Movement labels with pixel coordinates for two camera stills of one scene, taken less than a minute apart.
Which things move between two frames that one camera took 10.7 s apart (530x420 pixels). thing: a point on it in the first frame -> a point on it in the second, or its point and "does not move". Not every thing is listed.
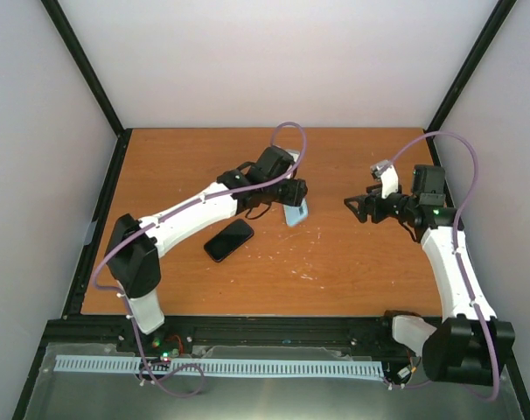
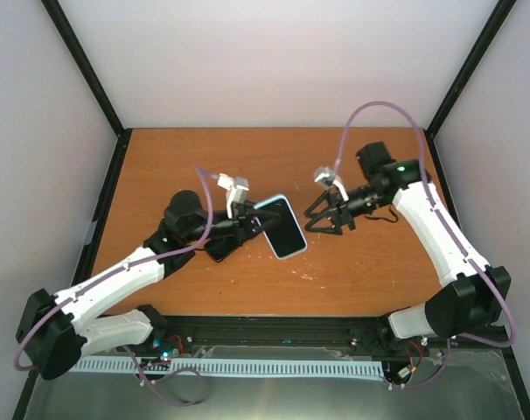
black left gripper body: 292,198 -> 239,222
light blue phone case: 295,214 -> 276,198
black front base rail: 376,334 does not move
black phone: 228,240 does not move
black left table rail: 75,299 does not move
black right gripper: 365,201 -> 339,214
